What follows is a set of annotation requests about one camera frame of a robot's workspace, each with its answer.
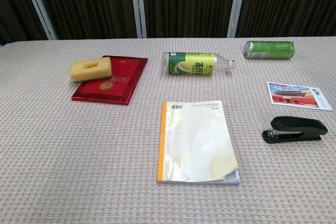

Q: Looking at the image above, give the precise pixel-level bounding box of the black stapler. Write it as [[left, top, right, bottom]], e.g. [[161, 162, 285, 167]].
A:
[[261, 116, 329, 144]]

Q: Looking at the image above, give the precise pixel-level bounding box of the white notebook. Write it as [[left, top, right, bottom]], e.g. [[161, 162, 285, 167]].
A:
[[156, 100, 241, 185]]

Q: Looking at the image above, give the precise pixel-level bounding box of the clear bottle green yellow label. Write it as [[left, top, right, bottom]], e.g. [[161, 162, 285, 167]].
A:
[[161, 51, 236, 76]]

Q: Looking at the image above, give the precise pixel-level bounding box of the red foil certificate booklet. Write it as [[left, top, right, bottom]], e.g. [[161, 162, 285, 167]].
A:
[[71, 55, 149, 106]]

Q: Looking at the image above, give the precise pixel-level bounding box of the yellow sponge with hole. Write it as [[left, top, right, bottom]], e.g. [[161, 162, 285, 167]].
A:
[[69, 57, 112, 83]]

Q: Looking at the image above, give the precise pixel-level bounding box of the dark brown partition panel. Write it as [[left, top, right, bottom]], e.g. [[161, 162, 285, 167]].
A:
[[30, 0, 139, 40], [141, 0, 239, 39], [0, 0, 49, 46], [235, 0, 336, 38]]

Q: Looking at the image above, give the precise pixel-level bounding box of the beige woven tablecloth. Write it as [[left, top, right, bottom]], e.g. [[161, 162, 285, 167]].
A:
[[0, 36, 336, 224]]

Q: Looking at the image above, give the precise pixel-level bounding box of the green drink can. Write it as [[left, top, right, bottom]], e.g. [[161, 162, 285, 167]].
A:
[[244, 40, 296, 60]]

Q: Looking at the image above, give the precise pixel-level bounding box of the red palace postcard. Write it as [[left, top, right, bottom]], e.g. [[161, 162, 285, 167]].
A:
[[266, 81, 333, 111]]

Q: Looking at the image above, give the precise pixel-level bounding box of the grey metal partition post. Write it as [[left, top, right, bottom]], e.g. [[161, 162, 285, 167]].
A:
[[20, 0, 58, 40], [226, 0, 249, 38], [129, 0, 148, 39]]

